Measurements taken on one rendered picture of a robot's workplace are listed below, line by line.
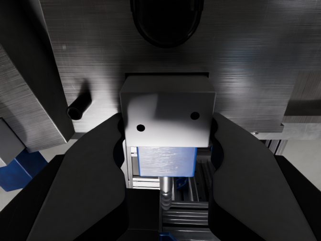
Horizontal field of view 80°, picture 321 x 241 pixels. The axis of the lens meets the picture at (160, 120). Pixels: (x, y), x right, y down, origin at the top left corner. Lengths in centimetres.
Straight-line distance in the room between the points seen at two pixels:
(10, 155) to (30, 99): 6
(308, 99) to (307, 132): 12
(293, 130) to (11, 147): 32
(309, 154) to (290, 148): 14
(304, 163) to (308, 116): 147
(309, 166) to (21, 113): 165
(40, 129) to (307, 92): 24
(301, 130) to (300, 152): 127
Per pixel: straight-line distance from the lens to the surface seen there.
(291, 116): 18
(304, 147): 156
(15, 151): 23
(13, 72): 20
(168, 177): 17
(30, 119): 22
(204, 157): 87
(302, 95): 19
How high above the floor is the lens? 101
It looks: 60 degrees down
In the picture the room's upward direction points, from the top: 178 degrees counter-clockwise
